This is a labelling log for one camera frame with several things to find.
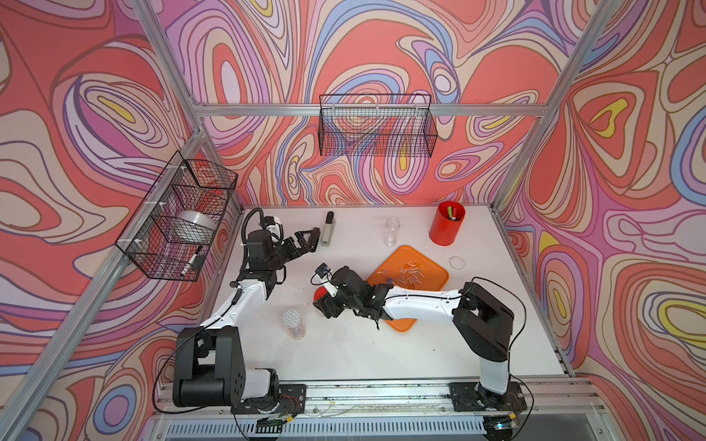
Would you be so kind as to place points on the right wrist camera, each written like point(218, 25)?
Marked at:
point(323, 277)

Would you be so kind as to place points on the left black wire basket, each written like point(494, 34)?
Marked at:
point(184, 210)

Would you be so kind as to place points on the orange plastic tray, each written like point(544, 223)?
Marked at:
point(436, 276)

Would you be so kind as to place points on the beige stapler black top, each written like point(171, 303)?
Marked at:
point(328, 229)

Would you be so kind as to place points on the candies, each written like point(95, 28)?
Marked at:
point(409, 275)

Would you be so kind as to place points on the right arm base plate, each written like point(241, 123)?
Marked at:
point(472, 397)

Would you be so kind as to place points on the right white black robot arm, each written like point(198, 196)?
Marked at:
point(484, 322)

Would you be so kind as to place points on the white roll in basket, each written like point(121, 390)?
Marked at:
point(193, 227)

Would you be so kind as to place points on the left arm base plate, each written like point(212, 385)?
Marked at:
point(287, 399)

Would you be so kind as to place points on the red cup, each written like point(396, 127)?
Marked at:
point(444, 231)

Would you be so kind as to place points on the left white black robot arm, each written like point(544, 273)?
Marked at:
point(210, 368)

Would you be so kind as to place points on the white lid jar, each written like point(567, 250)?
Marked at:
point(293, 322)

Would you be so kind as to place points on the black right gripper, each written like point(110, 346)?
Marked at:
point(326, 307)

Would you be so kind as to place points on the black marker in basket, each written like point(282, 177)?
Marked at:
point(189, 265)

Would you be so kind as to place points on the clear candy jar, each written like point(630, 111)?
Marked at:
point(392, 230)

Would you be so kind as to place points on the back black wire basket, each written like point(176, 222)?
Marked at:
point(378, 125)

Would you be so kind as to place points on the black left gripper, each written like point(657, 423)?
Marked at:
point(286, 244)

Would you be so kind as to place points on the black wire basket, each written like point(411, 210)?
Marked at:
point(184, 210)
point(378, 125)

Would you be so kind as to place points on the red lid jar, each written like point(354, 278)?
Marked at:
point(320, 296)

